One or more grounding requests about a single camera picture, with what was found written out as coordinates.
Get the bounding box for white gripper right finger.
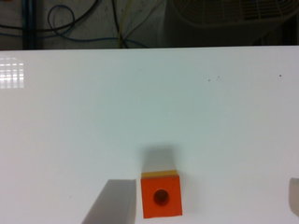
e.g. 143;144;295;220
289;177;299;217

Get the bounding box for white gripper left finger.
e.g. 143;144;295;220
82;179;136;224

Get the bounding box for orange block with hole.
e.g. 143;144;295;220
141;175;183;218

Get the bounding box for white box fan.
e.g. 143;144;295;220
157;0;299;48

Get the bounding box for blue cable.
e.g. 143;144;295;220
0;4;150;49

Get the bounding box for yellow cable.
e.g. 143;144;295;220
117;0;132;49

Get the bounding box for black cable on floor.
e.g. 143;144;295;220
0;0;102;33

